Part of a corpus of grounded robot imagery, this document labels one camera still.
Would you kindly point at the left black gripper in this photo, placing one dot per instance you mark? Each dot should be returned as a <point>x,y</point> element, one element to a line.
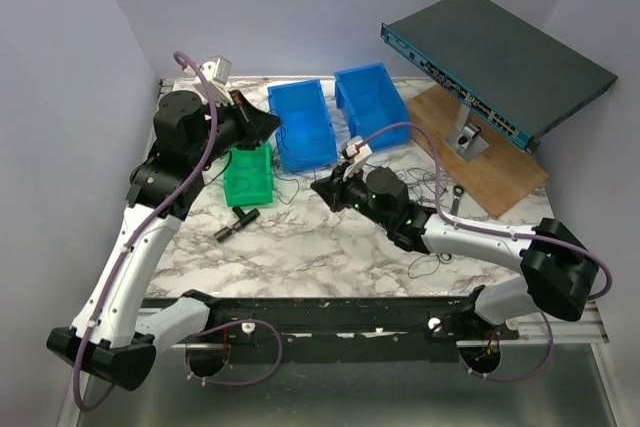
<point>259,123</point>

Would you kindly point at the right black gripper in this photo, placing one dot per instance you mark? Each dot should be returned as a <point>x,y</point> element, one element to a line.
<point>333,188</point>

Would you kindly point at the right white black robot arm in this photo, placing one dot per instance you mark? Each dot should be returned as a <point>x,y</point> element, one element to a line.
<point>553,273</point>

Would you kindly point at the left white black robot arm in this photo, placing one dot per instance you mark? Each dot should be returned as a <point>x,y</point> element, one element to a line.
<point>107,339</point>

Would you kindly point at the left blue plastic bin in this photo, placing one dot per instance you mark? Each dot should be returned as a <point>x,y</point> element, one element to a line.
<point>306,138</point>

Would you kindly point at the blue plastic bin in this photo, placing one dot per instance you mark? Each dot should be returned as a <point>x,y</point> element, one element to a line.
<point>368,99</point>
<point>306,138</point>

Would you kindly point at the green plastic bin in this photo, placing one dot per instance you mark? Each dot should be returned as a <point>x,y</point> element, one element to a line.
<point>248,181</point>

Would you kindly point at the right blue plastic bin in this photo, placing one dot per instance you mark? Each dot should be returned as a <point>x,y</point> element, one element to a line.
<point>368,99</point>

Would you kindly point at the large silver combination wrench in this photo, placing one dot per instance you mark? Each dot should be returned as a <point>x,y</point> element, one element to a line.
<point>458,192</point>

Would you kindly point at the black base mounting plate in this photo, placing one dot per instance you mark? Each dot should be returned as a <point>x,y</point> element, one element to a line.
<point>341,330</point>

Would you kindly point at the wooden board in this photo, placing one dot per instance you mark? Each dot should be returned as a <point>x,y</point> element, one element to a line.
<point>495,173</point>

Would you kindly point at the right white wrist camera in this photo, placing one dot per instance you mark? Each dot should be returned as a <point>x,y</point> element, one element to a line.
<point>356,153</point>

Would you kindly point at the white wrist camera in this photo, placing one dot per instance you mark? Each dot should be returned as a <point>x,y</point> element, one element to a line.
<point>356,153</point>
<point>215,71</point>

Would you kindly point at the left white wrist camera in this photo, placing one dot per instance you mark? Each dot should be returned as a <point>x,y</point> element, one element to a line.
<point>215,71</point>

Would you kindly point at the metal switch stand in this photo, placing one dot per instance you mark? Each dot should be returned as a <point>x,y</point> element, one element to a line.
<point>466,140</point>

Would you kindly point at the dark network switch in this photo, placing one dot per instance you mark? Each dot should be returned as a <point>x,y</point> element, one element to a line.
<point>520,80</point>

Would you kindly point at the aluminium rail frame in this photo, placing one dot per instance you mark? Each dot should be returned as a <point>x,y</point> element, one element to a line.
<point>305,234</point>

